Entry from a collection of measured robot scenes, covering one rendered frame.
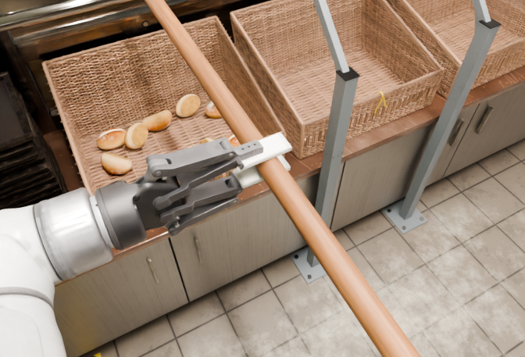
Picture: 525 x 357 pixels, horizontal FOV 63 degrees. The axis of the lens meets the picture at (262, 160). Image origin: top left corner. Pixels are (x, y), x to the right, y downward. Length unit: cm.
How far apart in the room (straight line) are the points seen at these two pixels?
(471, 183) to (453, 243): 37
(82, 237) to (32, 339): 11
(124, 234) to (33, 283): 10
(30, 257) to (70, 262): 4
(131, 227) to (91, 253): 5
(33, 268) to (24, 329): 8
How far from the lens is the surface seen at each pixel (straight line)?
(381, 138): 147
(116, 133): 142
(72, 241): 48
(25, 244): 49
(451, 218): 209
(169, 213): 52
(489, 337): 188
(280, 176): 52
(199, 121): 147
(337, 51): 108
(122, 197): 49
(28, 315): 45
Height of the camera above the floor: 160
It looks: 49 degrees down
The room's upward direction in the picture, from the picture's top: straight up
